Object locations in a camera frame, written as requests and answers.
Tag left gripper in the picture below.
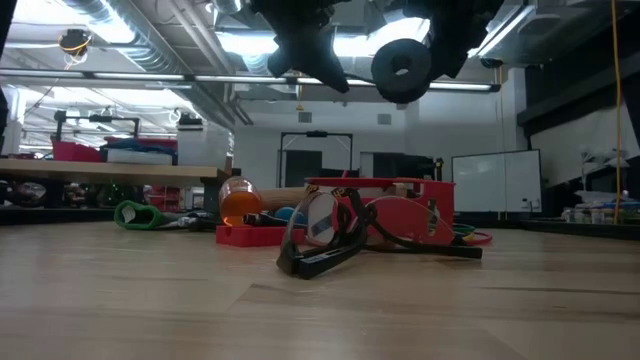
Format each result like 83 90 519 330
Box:
249 0 352 95

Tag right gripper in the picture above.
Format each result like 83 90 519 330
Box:
399 0 506 81

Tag black tape roll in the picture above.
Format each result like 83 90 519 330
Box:
370 38 434 105

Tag black machine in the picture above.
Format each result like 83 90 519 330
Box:
372 152 447 187

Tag whiteboard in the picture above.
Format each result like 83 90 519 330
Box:
451 148 543 215

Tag black and blue screwdriver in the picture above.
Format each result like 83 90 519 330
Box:
242 206 307 229

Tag overhead light bar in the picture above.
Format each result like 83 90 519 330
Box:
0 68 502 94

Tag red tape dispenser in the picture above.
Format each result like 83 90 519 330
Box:
304 176 457 247

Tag red bit holder block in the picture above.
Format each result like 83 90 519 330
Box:
215 224 306 249

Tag blue cloth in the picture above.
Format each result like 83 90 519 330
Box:
102 138 177 154

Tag white box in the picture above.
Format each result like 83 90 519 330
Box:
106 148 174 166

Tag black safety glasses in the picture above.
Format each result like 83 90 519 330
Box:
276 185 484 281

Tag background robot rig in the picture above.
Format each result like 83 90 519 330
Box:
52 109 142 142

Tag wooden workbench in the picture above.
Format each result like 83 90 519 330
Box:
0 158 242 221

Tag small red bin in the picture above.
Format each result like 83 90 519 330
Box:
51 139 105 164

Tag black gantry frame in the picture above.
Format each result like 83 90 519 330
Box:
279 130 354 190

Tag thin pale hanging cord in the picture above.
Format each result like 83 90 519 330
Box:
497 64 508 216

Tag yellow extension cord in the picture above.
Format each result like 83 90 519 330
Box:
610 0 625 225

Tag yellow cable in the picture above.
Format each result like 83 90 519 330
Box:
559 189 640 226

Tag ceiling cord reel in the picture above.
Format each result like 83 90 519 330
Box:
58 28 94 57

